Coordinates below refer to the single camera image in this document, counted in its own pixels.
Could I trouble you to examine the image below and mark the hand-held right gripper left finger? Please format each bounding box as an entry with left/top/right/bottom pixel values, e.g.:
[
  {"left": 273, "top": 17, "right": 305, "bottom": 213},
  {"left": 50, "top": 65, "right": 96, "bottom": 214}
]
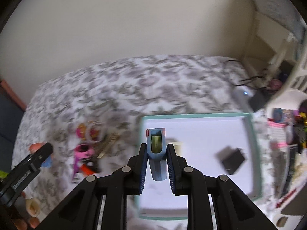
[{"left": 40, "top": 143, "right": 147, "bottom": 230}]

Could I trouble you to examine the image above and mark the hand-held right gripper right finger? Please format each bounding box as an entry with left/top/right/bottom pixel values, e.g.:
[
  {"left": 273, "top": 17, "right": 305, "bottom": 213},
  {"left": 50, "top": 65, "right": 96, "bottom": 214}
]
[{"left": 167, "top": 144, "right": 276, "bottom": 230}]

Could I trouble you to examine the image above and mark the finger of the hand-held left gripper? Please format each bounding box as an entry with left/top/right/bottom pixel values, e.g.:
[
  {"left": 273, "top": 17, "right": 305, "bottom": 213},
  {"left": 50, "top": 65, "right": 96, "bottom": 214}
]
[{"left": 11, "top": 142, "right": 54, "bottom": 174}]

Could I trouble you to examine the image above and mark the blue and pink mini stapler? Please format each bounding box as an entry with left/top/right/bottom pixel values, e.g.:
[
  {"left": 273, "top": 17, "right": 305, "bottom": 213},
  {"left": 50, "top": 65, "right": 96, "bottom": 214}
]
[{"left": 146, "top": 128, "right": 168, "bottom": 181}]

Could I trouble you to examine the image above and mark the pink wrist watch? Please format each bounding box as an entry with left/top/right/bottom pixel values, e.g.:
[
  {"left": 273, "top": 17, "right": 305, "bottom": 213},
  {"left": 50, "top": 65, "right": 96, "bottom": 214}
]
[{"left": 75, "top": 144, "right": 94, "bottom": 161}]

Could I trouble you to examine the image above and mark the white tray with teal rim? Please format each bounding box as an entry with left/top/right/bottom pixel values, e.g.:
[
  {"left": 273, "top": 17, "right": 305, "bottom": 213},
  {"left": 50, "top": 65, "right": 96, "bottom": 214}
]
[{"left": 135, "top": 114, "right": 262, "bottom": 221}]

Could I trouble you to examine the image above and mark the cream hair claw clip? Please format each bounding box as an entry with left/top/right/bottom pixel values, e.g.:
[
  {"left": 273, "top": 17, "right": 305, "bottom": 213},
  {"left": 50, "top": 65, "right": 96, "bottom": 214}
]
[{"left": 168, "top": 142, "right": 183, "bottom": 156}]

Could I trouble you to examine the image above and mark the cream tape roll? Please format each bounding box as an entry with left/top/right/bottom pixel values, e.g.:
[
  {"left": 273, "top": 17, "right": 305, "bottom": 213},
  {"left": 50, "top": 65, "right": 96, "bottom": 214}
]
[{"left": 26, "top": 198, "right": 41, "bottom": 215}]

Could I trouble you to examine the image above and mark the gold patterned lighter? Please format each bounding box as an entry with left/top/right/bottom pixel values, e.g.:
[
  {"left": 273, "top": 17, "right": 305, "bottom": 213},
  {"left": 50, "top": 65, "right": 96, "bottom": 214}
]
[{"left": 97, "top": 134, "right": 120, "bottom": 159}]

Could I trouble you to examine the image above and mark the pink and orange toy figure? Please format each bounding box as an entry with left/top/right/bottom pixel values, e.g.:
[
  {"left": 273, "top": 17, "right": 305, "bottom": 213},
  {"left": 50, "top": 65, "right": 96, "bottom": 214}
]
[{"left": 76, "top": 123, "right": 88, "bottom": 137}]

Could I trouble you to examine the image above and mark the black charger adapter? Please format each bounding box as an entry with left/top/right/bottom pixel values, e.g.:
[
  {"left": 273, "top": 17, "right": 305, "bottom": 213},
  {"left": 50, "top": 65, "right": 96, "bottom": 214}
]
[{"left": 217, "top": 147, "right": 247, "bottom": 175}]

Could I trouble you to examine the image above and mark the brown wooden board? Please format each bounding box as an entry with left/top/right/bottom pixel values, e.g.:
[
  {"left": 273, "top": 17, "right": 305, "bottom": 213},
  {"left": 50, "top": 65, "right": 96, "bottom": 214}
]
[{"left": 0, "top": 79, "right": 27, "bottom": 112}]

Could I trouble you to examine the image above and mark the white power bank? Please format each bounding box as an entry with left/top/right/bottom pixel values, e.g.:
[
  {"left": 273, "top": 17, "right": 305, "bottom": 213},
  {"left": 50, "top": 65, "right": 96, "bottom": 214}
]
[{"left": 234, "top": 86, "right": 255, "bottom": 112}]

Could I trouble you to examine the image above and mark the black box device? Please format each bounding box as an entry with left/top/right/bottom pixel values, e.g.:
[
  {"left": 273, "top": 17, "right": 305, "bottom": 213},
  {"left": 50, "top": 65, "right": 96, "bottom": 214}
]
[{"left": 248, "top": 92, "right": 269, "bottom": 112}]

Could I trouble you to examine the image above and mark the pink ribbon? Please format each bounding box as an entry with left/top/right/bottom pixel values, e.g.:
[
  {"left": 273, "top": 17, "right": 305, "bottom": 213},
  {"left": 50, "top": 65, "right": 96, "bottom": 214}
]
[{"left": 267, "top": 121, "right": 288, "bottom": 128}]

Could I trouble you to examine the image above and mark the round blue badge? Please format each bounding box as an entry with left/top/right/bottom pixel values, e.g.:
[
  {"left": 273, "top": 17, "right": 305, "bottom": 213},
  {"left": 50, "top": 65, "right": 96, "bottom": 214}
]
[{"left": 273, "top": 108, "right": 294, "bottom": 123}]

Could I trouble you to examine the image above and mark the white shelf unit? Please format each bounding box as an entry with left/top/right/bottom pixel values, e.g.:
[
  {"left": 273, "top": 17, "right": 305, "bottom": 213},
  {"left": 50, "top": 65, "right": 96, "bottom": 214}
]
[{"left": 242, "top": 0, "right": 307, "bottom": 87}]

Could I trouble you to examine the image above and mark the black cable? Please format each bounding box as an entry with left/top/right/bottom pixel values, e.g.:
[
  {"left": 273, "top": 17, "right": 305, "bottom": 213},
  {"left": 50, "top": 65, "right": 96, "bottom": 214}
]
[
  {"left": 223, "top": 59, "right": 241, "bottom": 87},
  {"left": 240, "top": 75, "right": 267, "bottom": 87}
]

